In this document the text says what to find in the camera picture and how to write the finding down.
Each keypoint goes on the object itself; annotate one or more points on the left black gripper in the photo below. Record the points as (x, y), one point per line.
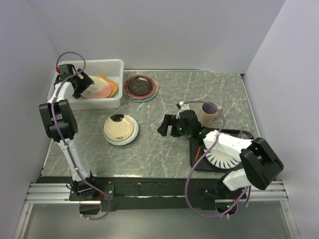
(86, 81)

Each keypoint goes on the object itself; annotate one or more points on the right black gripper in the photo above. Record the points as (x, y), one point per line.
(168, 121)

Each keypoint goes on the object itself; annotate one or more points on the cream and pink round plate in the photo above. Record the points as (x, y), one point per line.
(98, 90)

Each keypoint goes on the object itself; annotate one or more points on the orange woven-pattern square plate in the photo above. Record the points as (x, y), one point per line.
(114, 85)

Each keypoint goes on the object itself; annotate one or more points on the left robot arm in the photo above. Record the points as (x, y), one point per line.
(60, 123)

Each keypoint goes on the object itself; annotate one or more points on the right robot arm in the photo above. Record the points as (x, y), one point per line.
(248, 162)

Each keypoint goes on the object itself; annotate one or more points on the translucent white plastic bin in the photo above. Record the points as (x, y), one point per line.
(112, 69)

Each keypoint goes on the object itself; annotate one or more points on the white plate under bowl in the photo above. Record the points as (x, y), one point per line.
(130, 139)

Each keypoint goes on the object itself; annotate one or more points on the beige mug with purple interior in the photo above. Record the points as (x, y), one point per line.
(208, 112)

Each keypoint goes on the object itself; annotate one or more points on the pink scalloped plate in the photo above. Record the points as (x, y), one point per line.
(140, 88)

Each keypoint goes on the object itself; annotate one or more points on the black round patterned plate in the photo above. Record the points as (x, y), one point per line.
(139, 85)

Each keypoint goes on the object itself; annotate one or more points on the white plate with blue stripes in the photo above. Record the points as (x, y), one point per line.
(222, 160)

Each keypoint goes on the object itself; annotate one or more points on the clear drinking glass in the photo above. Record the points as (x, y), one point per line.
(245, 133)

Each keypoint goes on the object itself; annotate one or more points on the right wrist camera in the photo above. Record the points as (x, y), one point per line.
(182, 107)

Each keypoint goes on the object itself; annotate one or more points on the aluminium rail frame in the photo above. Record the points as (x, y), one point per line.
(50, 214)

